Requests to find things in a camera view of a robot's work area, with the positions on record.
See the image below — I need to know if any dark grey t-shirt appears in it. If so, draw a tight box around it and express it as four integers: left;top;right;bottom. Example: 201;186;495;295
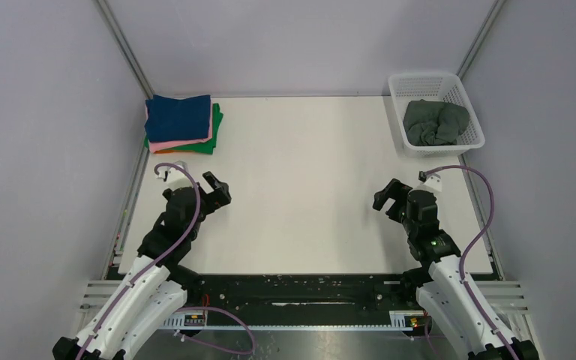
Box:
403;100;470;146

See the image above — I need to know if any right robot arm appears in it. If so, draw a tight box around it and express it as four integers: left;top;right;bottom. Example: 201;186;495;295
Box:
373;176;539;359

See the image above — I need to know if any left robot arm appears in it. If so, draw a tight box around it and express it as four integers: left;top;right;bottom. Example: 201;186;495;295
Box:
52;168;232;359

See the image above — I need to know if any folded green t-shirt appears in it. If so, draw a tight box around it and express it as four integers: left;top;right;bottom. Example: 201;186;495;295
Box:
143;103;224;155

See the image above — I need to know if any folded navy blue t-shirt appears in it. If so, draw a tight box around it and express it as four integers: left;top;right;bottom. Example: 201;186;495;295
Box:
144;94;212;143

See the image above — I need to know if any folded pink t-shirt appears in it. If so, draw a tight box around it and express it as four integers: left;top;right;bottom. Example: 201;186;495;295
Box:
152;115;212;148

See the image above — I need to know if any white plastic basket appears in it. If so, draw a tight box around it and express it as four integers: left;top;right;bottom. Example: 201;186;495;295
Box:
388;72;485;158

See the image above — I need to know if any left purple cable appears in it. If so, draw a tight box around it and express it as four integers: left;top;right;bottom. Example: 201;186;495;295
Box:
73;162;257;360

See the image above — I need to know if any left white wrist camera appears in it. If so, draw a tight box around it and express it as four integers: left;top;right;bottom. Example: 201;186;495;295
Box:
161;161;191;190

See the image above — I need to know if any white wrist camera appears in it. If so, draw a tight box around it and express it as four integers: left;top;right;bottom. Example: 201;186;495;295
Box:
161;161;191;190
415;171;443;194

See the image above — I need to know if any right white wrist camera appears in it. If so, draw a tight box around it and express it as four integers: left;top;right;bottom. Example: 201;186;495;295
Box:
415;171;443;194

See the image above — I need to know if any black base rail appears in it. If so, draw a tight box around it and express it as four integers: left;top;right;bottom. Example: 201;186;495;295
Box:
106;265;500;329

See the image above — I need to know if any white slotted cable duct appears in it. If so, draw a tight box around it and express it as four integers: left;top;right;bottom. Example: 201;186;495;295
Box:
157;311;425;332

